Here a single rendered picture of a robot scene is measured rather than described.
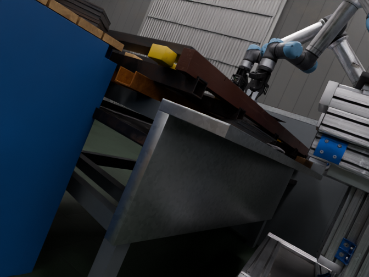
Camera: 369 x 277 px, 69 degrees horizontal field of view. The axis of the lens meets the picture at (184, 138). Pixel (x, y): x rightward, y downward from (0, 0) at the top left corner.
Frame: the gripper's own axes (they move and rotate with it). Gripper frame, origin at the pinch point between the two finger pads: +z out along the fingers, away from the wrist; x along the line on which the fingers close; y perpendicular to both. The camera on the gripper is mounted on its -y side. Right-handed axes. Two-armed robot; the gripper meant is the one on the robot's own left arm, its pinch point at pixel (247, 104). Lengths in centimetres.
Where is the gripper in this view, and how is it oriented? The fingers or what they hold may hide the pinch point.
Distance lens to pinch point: 139.3
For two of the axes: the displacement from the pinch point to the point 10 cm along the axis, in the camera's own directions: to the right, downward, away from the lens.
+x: -7.3, -3.5, 5.9
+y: 5.6, 2.0, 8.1
